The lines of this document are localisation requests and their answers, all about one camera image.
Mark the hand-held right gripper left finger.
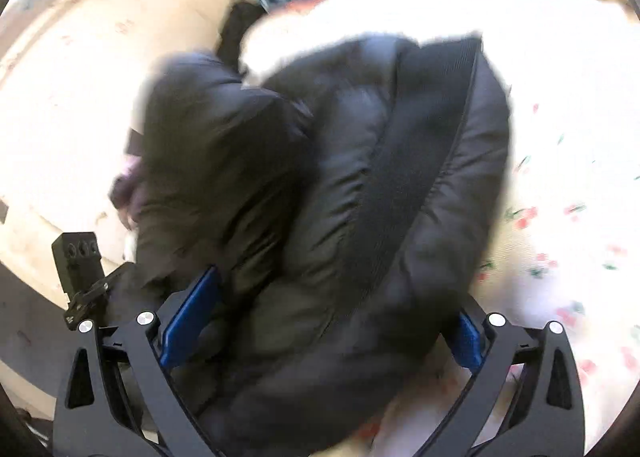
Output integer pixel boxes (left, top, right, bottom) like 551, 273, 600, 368
52, 264, 226, 457

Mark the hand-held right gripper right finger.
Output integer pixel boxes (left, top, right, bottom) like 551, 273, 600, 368
410, 294, 586, 457

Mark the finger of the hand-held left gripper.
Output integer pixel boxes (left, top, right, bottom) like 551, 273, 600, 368
64, 263, 140, 333

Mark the black puffer jacket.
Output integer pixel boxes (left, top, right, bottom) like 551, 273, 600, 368
111, 31, 515, 457

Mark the purple cloth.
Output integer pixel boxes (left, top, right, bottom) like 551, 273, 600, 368
110, 157, 148, 233

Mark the cherry print bed sheet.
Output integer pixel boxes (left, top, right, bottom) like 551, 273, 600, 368
237, 0, 640, 457

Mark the dark cloth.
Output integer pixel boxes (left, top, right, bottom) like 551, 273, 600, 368
216, 1, 271, 73

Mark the pink cloth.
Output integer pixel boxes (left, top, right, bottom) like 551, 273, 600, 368
277, 0, 332, 14

